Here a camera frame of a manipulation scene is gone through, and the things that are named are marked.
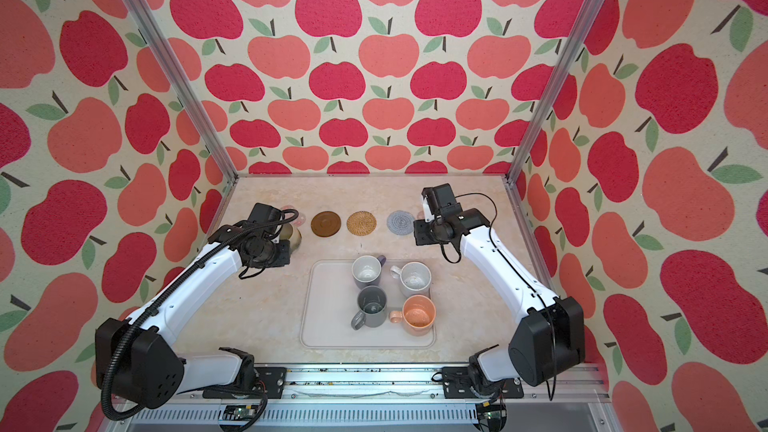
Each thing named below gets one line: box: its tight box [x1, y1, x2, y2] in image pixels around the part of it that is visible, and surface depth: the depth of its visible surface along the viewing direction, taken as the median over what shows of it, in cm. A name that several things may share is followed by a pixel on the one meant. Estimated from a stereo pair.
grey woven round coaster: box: [386, 210, 414, 236], surface depth 109 cm
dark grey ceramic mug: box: [351, 286, 387, 330], surface depth 81 cm
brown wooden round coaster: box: [310, 211, 342, 237], surface depth 108 cm
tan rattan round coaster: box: [346, 210, 377, 236], surface depth 110 cm
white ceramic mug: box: [390, 261, 432, 296], surface depth 87 cm
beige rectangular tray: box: [299, 259, 437, 349], surface depth 87 cm
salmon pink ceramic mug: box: [389, 294, 437, 337], surface depth 81 cm
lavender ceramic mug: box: [352, 254, 387, 290], surface depth 90 cm
